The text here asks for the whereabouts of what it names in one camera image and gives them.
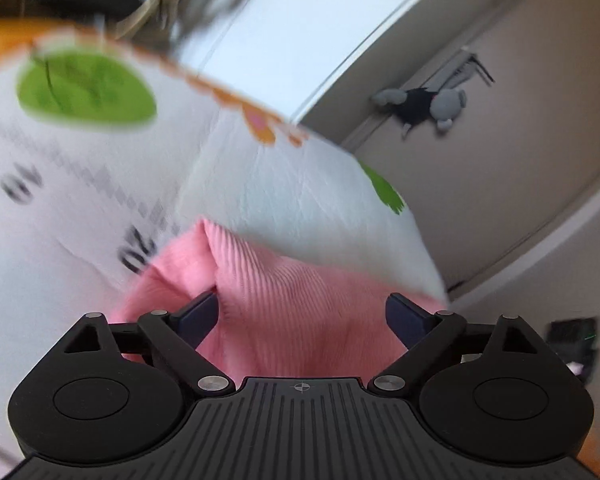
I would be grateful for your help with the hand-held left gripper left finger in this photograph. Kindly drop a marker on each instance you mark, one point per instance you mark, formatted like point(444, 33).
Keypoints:
point(197, 317)

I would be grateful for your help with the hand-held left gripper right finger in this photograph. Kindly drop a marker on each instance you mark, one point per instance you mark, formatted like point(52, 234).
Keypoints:
point(405, 320)

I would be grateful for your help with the pink ribbed knit garment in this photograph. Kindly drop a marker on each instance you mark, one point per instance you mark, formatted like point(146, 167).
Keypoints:
point(290, 310)

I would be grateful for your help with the cartoon printed play mat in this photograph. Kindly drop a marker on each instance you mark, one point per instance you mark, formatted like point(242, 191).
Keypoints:
point(280, 185)

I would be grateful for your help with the grey plush toy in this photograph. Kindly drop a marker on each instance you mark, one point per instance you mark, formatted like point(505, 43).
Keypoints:
point(430, 105)

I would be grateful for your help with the white wardrobe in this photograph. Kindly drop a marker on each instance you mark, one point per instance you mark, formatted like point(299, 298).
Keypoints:
point(305, 35)

